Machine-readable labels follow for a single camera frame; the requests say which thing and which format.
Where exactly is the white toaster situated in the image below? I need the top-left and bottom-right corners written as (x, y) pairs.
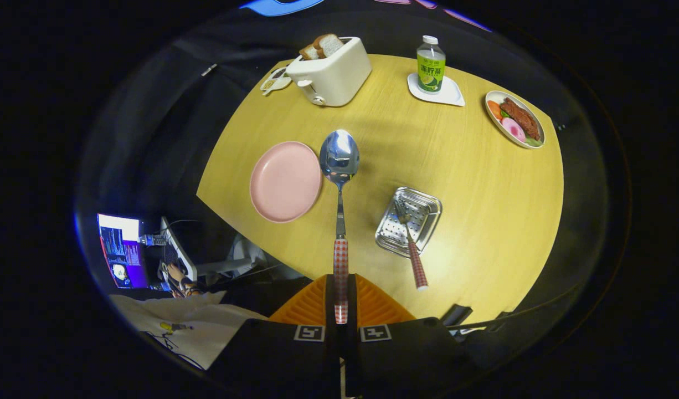
top-left (285, 37), bottom-right (373, 108)

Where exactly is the white coaster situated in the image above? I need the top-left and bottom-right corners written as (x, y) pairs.
top-left (407, 73), bottom-right (466, 107)

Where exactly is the white food plate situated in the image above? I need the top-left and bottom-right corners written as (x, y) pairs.
top-left (485, 90), bottom-right (546, 149)

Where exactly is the brown meat piece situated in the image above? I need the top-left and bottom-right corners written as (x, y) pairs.
top-left (500, 98), bottom-right (541, 140)

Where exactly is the person's white shirt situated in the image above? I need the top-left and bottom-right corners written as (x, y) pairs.
top-left (110, 291), bottom-right (268, 371)

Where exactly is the red checked handle fork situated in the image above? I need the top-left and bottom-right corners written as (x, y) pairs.
top-left (393, 198), bottom-right (429, 291)

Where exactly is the red checked handle spoon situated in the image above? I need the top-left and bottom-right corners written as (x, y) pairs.
top-left (319, 129), bottom-right (361, 325)

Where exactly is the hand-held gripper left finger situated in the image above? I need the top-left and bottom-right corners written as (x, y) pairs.
top-left (207, 274), bottom-right (340, 399)

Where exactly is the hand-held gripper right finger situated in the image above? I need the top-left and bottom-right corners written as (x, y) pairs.
top-left (348, 274), bottom-right (487, 399)

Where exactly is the pink plate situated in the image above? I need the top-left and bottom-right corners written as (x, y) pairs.
top-left (249, 141), bottom-right (323, 223)

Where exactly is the large toast bread slice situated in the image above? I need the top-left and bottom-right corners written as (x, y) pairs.
top-left (313, 33), bottom-right (344, 58)

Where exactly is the lit computer monitor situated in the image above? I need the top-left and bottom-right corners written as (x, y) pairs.
top-left (97, 213), bottom-right (150, 290)

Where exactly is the thin black cable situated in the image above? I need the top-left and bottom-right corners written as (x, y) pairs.
top-left (146, 331), bottom-right (207, 369)

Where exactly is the silver laptop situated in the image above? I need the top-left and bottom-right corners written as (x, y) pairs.
top-left (158, 216), bottom-right (199, 284)

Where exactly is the white divided condiment dish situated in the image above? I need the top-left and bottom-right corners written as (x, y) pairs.
top-left (260, 66), bottom-right (292, 96)

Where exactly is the pink round food slice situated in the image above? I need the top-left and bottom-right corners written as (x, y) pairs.
top-left (501, 117), bottom-right (526, 143)

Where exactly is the perforated metal tray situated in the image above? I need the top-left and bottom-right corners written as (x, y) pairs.
top-left (375, 187), bottom-right (443, 258)

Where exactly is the green label drink bottle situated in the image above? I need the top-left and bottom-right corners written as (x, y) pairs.
top-left (416, 35), bottom-right (446, 94)

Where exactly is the white grey equipment stand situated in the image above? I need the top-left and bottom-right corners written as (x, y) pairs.
top-left (196, 233), bottom-right (268, 278)

